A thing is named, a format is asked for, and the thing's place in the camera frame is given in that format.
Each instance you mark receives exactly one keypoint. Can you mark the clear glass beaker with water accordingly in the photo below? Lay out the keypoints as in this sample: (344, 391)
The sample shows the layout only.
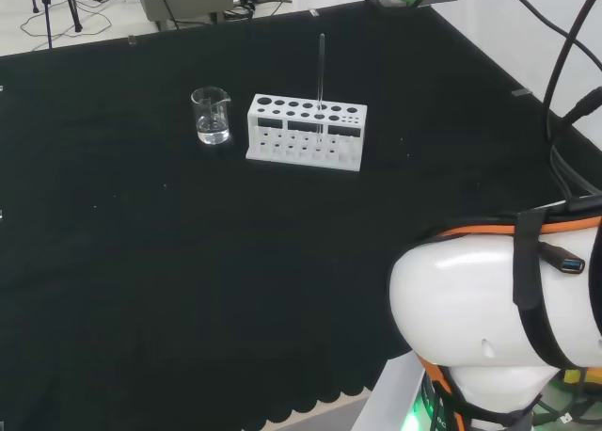
(210, 127)

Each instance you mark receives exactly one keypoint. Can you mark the black tripod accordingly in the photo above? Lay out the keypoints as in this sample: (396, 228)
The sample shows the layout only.
(73, 7)

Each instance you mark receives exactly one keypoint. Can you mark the white test tube rack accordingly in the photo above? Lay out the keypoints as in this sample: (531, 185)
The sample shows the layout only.
(305, 126)

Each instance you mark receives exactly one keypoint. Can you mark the black bench cloth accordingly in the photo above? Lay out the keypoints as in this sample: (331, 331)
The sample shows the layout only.
(188, 261)

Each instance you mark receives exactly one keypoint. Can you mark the clear glass rod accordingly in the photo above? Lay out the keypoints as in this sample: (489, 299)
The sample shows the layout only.
(321, 73)

